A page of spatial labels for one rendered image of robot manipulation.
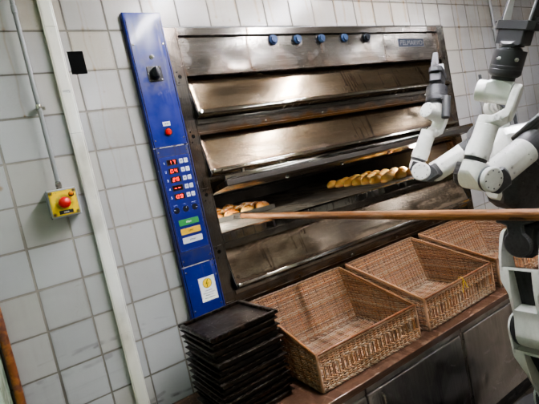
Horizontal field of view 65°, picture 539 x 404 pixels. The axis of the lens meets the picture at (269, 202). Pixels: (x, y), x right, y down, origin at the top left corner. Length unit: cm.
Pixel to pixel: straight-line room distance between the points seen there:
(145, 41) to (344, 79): 110
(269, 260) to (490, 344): 112
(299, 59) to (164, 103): 80
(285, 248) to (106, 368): 93
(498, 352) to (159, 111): 193
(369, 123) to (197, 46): 106
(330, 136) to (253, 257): 77
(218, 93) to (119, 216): 70
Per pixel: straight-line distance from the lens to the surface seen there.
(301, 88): 225
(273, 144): 208
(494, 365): 243
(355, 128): 244
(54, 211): 167
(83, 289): 177
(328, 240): 225
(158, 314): 185
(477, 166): 140
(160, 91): 186
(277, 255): 207
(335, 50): 249
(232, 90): 204
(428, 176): 194
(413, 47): 297
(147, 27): 193
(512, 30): 146
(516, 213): 122
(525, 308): 191
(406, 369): 193
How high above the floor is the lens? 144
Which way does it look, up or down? 5 degrees down
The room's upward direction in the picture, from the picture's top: 12 degrees counter-clockwise
